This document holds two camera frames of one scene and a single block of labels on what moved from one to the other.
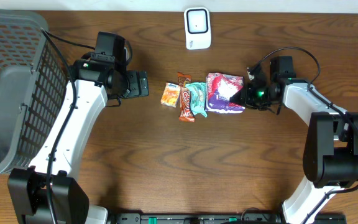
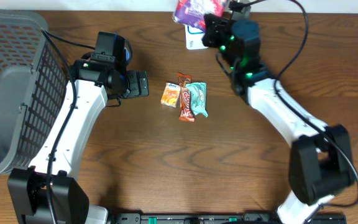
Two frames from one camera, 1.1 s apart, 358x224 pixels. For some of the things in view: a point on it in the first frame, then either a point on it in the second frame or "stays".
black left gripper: [140, 83] stays
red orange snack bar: [186, 114] stays
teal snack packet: [198, 91] stays
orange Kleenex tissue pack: [170, 94] stays
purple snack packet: [219, 88] to [192, 12]
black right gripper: [244, 95] to [213, 28]
